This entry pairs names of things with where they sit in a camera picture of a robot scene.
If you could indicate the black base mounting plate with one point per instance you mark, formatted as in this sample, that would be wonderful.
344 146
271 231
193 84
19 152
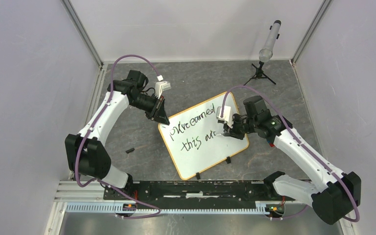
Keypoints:
191 195

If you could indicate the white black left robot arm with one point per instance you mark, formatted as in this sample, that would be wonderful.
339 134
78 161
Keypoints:
86 151

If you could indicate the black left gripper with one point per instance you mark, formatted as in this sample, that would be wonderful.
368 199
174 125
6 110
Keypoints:
158 112

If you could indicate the black marker cap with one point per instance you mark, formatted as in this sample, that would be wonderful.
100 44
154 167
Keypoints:
129 150

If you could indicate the silver microphone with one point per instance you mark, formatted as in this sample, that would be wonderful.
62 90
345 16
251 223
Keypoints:
266 53

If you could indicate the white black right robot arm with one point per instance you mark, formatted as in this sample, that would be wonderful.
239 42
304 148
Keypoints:
330 192

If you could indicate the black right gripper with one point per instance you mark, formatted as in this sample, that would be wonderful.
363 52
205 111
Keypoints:
233 131

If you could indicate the white whiteboard with yellow frame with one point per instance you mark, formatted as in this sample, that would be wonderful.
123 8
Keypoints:
190 138

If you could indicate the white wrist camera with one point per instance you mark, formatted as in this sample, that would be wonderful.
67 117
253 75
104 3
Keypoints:
225 115
161 85

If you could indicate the white toothed cable rail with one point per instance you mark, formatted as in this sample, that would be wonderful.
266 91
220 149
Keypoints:
130 209

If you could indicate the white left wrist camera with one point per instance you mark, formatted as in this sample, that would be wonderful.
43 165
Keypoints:
161 85

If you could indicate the black microphone tripod stand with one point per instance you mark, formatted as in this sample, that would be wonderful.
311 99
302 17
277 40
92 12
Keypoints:
259 73

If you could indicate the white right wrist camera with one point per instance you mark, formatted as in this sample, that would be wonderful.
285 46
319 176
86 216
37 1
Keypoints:
225 115

